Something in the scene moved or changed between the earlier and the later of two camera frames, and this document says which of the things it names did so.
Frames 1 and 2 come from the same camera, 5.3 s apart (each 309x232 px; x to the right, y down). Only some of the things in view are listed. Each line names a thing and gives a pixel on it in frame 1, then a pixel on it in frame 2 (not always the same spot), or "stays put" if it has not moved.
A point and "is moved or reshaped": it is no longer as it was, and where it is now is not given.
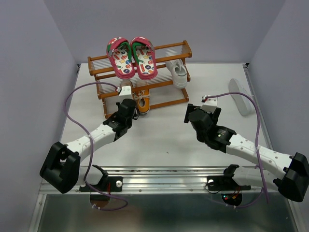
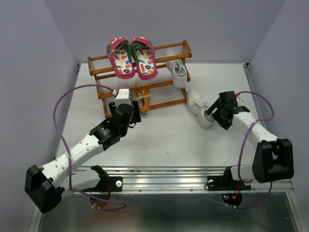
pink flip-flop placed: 143,51 stays put
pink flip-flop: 119,51 stays put
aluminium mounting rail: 169,179 stays put
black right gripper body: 214,117 → 217,115
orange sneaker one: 126,82 → 133,94
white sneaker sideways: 245,105 is moved or reshaped
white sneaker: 179,73 stays put
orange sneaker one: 143,98 stays put
